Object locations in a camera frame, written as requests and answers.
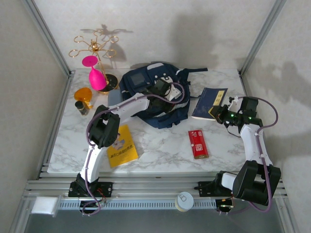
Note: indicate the pink wine glass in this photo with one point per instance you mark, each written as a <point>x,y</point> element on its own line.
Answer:
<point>97,78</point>

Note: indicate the small dark spice jar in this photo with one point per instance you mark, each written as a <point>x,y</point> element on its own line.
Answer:
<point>81,109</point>

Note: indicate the gold wine glass rack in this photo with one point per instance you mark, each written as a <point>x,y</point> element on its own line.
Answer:
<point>109,83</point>

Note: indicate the yellow book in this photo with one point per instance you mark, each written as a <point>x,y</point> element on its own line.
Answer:
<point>124,155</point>

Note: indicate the aluminium frame cross rail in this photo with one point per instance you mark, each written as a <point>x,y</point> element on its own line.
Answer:
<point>155,187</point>

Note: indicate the red box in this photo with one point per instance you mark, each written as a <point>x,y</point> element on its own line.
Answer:
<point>198,145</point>

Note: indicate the orange wine glass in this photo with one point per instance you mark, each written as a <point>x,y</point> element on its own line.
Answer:
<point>82,94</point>

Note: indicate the aluminium frame post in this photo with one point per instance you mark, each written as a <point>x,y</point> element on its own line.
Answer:
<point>48,36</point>
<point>262,36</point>

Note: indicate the aluminium side rail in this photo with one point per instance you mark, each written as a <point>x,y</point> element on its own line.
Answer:
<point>257,121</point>
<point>56,121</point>

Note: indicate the navy blue backpack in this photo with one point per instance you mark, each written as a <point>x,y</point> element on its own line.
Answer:
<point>136,89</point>

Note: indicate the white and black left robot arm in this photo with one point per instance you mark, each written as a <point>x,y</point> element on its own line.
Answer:
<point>131,106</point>

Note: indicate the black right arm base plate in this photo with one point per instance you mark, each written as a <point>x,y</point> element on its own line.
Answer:
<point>205,188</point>

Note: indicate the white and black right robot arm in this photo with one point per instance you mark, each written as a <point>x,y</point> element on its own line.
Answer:
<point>252,143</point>

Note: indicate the grey-blue pencil case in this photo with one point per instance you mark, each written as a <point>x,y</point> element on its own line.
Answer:
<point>114,97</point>

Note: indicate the dark blue book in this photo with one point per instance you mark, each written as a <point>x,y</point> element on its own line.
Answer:
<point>206,104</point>

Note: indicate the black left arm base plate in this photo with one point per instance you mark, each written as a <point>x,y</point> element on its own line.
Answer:
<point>107,188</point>

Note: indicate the silver tin can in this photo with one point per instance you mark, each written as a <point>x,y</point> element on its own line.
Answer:
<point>184,200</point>

